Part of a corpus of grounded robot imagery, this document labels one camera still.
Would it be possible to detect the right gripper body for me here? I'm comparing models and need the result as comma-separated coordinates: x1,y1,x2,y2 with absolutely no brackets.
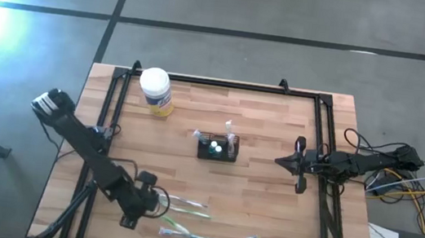
289,135,332,198

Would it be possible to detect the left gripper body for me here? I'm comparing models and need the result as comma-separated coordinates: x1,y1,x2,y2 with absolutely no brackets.
115,167,160,233

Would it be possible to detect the green toothbrush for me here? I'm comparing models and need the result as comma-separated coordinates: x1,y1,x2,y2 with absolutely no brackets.
158,214,193,236
165,205,214,220

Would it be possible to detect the Lysol wipes canister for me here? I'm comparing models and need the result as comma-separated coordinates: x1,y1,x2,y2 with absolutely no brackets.
135,64,180,120

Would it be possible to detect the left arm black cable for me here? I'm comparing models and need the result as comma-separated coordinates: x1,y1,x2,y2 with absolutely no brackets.
100,156,177,222

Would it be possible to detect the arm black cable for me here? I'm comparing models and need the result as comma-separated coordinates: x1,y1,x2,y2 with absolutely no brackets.
341,126,411,162
100,156,177,222

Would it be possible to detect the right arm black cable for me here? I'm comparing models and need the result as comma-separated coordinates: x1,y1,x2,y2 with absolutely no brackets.
341,126,411,162

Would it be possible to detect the black wire caddy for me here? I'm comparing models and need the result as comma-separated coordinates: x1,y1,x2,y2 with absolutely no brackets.
195,130,241,164

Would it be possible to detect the black aluminium rig frame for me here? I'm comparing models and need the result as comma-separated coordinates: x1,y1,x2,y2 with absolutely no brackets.
34,58,395,238

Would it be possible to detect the white cable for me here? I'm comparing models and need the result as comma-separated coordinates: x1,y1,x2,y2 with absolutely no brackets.
364,165,425,201

